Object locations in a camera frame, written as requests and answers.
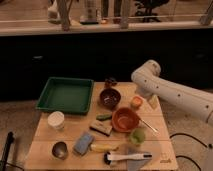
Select white paper cup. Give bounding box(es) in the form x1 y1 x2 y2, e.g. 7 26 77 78
47 111 65 130

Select red yellow apple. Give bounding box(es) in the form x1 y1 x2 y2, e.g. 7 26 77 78
130 96 143 109

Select grey cloth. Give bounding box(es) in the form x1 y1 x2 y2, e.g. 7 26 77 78
124 146 150 171

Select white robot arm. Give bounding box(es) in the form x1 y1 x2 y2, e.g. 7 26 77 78
131 60 213 126

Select metal cup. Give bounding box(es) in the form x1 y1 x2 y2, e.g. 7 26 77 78
52 141 68 160

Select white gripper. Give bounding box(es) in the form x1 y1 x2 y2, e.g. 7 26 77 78
136 86 158 109

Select dark purple grapes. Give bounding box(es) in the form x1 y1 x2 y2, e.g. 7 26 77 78
105 77 117 88

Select black pole stand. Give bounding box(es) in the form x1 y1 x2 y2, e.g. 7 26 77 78
0 132 14 171

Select white handled brush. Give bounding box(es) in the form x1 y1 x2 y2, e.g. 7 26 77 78
104 153 152 164

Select dark brown bowl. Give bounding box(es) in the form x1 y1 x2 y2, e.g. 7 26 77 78
99 88 121 109

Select blue sponge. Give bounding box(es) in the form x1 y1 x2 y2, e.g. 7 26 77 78
73 132 94 156

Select brown wooden block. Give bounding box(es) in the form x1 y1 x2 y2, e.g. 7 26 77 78
90 120 112 136

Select black floor cable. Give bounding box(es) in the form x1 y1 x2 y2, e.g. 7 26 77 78
169 132 213 171

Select metal spoon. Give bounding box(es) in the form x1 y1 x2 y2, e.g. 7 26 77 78
139 118 158 133

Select green cucumber piece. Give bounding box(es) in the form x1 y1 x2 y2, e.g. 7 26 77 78
96 114 112 121

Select green cup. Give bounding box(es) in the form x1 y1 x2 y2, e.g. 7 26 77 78
129 128 145 145

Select black office chair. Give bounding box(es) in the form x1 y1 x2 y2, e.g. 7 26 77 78
134 0 169 23

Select orange bowl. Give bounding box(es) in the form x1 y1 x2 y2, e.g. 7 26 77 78
111 107 139 133

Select green plastic tray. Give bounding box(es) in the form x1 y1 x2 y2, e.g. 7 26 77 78
36 77 94 115

